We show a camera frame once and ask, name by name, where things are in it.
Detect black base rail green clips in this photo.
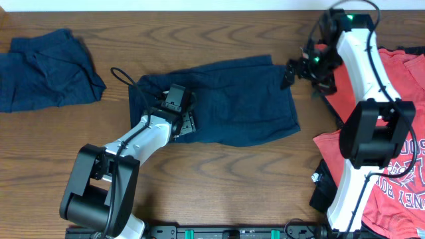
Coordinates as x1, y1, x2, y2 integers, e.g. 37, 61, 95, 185
142, 225, 315, 239

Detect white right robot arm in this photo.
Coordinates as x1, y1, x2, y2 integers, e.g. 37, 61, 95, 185
281, 4, 416, 238

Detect red printed t-shirt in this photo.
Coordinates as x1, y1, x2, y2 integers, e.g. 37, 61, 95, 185
311, 42, 425, 239

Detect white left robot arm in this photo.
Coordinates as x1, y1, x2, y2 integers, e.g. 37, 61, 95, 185
59, 84, 197, 238

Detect folded navy cloth left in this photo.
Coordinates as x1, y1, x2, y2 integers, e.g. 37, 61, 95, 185
1, 29, 106, 113

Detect black garment under pile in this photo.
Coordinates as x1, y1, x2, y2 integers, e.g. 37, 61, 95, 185
309, 159, 337, 213

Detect navy blue shorts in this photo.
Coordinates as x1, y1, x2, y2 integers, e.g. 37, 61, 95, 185
128, 55, 300, 147

